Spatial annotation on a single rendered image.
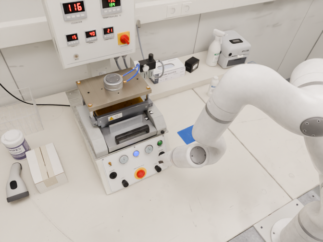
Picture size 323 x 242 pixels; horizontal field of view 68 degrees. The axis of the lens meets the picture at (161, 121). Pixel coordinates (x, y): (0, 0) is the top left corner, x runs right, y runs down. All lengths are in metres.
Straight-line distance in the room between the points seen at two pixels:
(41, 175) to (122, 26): 0.71
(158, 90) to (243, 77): 0.98
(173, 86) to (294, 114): 1.10
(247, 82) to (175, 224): 0.70
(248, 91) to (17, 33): 1.10
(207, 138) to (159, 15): 0.99
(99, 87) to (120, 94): 0.10
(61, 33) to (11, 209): 0.74
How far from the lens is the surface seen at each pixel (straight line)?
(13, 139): 1.24
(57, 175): 1.13
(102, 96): 0.99
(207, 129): 0.69
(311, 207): 0.99
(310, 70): 0.63
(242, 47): 1.77
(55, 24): 1.00
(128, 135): 0.98
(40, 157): 1.20
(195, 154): 0.81
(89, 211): 1.12
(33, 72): 1.54
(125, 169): 1.09
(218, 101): 0.63
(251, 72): 0.59
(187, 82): 1.60
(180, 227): 1.09
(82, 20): 1.01
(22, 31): 1.37
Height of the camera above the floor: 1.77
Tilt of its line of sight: 47 degrees down
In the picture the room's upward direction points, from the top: 6 degrees clockwise
